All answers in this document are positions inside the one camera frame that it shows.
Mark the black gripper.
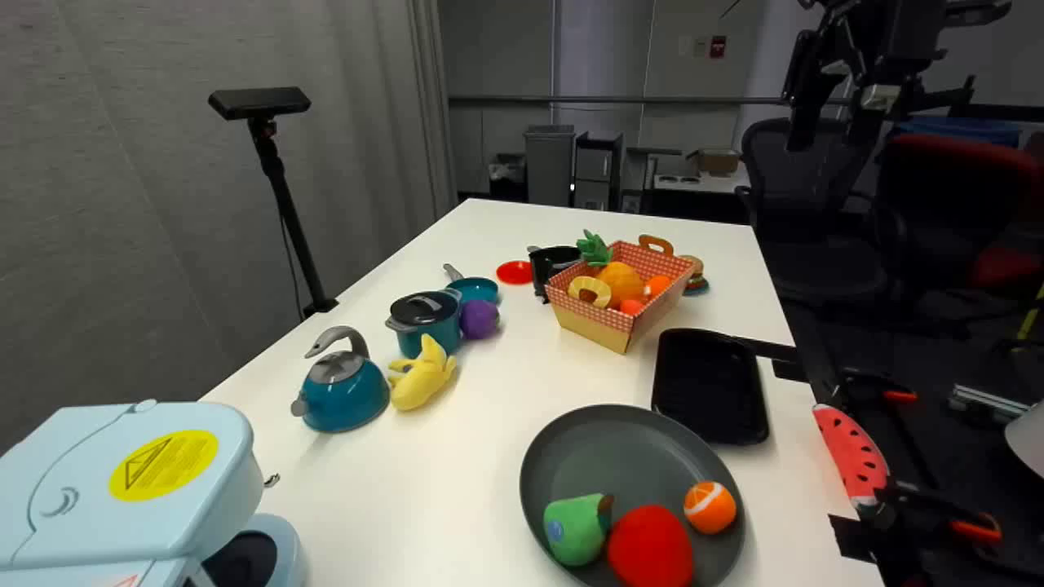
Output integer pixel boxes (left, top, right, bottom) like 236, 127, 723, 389
784, 0, 948, 152

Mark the red checkered basket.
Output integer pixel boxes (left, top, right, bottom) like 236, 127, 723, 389
540, 232, 709, 357

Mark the small red toy plate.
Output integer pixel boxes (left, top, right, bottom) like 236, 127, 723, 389
493, 257, 539, 291

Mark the dark grey round plate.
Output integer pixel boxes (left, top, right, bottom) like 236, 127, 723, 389
515, 400, 750, 587

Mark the black office chair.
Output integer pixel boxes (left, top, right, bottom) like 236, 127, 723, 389
741, 115, 908, 311

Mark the red office chair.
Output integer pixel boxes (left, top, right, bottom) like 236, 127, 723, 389
875, 132, 1044, 307

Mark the small toy can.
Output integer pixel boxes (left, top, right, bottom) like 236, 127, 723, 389
682, 253, 713, 299

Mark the grey storage cabinet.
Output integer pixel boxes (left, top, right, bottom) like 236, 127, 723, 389
523, 120, 576, 210

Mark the black rectangular tray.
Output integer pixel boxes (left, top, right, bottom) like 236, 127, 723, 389
648, 325, 773, 451

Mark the red watermelon slice plush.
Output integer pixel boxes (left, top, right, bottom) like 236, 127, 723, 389
812, 400, 895, 504

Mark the teal toy frying pan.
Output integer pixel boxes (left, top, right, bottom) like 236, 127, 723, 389
439, 262, 505, 311

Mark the orange slice plush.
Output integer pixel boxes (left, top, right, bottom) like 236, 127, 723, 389
682, 475, 741, 538

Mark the teal toy pot with lid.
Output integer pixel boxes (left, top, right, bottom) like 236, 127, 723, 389
384, 286, 465, 361

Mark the red apple plush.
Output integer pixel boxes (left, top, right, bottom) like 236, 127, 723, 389
602, 501, 699, 587

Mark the yellow banana plush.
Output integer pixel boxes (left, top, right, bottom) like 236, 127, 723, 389
384, 330, 462, 417

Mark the green pear plush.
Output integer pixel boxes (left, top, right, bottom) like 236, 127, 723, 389
540, 488, 614, 572

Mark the teal toy kettle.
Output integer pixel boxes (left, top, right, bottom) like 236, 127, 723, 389
287, 323, 392, 438

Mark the black tripod stand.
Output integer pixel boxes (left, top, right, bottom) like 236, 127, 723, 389
204, 84, 339, 320

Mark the light blue toy toaster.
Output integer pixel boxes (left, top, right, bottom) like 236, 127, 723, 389
0, 399, 311, 587

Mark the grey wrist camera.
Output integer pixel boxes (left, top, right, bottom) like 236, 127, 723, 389
854, 82, 908, 117

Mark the orange handled clamp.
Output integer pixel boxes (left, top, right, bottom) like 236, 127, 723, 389
866, 482, 1007, 557
829, 369, 923, 417

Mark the yellow ring plush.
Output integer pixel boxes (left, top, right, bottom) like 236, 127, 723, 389
564, 274, 615, 311

